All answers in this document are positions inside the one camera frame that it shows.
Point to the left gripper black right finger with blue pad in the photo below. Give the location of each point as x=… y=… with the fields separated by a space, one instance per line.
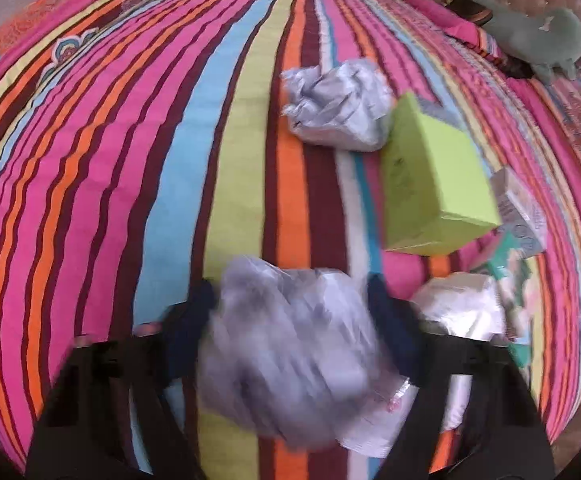
x=502 y=434

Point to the striped colourful bed cover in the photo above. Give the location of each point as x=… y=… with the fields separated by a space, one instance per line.
x=142 y=146

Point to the pink patterned pillow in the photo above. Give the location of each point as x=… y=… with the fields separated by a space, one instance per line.
x=466 y=32

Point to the small white pink box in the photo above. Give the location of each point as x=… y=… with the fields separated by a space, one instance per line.
x=520 y=213

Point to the grey paper ball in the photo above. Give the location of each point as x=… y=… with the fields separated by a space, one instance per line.
x=293 y=354

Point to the green plush dinosaur toy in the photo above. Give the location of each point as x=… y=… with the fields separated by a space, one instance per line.
x=545 y=41

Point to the lime green carton box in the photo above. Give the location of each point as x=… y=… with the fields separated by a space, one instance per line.
x=437 y=197

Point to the white crumpled plastic wrapper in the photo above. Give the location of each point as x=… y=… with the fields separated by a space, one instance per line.
x=464 y=305

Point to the green white drink carton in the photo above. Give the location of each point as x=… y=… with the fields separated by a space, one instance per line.
x=504 y=261

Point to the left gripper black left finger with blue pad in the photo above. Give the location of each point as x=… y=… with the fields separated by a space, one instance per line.
x=78 y=434

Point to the white paper ball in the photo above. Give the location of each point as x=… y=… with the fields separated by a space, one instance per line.
x=348 y=107

